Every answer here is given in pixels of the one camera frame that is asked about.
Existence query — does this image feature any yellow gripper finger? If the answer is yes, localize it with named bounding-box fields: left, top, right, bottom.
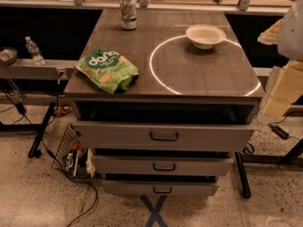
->
left=258, top=20, right=282, bottom=45
left=263, top=61, right=303, bottom=118

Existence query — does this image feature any white paper bowl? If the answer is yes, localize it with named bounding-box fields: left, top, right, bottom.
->
left=186, top=25, right=226, bottom=50

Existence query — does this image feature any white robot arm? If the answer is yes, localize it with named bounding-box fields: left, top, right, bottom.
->
left=258, top=0, right=303, bottom=118

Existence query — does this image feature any green white 7up can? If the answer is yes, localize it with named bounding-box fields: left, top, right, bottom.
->
left=120, top=0, right=137, bottom=30

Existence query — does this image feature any small bowl on shelf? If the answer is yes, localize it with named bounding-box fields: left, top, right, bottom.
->
left=0, top=47, right=17, bottom=66

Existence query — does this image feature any black power adapter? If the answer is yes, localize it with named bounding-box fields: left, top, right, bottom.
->
left=269, top=124, right=290, bottom=140

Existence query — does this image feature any grey top drawer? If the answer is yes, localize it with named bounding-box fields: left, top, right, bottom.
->
left=73, top=121, right=255, bottom=152

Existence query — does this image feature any grey drawer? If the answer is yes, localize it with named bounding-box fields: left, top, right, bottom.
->
left=101, top=180, right=219, bottom=196
left=92, top=155, right=233, bottom=176
left=73, top=121, right=255, bottom=152

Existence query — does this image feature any green chip bag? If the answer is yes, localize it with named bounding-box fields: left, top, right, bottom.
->
left=74, top=48, right=139, bottom=95

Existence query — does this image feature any grey middle drawer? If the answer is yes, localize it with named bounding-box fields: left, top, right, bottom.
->
left=92, top=155, right=233, bottom=176

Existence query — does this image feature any grey bottom drawer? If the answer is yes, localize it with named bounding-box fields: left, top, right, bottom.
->
left=101, top=180, right=219, bottom=196

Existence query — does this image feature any clear plastic water bottle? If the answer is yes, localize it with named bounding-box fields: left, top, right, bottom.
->
left=25, top=36, right=45, bottom=65

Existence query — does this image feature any grey side shelf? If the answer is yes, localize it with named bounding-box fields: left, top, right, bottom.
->
left=0, top=59, right=75, bottom=80

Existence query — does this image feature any wire mesh basket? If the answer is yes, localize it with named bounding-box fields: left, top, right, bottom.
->
left=52, top=124, right=96, bottom=180

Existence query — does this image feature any black floor cable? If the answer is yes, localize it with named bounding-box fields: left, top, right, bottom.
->
left=0, top=92, right=99, bottom=227

